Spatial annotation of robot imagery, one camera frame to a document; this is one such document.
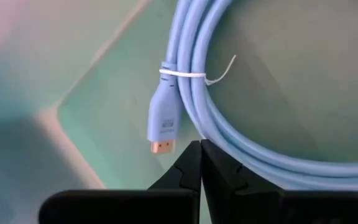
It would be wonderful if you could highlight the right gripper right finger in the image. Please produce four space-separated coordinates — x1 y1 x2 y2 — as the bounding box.
201 139 358 224

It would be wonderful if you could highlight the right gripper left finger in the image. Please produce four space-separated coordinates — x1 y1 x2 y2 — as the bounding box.
38 139 203 224

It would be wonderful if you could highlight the light blue HDMI cable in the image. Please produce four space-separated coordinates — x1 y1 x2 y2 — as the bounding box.
147 0 358 191

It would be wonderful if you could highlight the green translucent tray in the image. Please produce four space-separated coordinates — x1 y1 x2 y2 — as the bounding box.
0 0 358 224

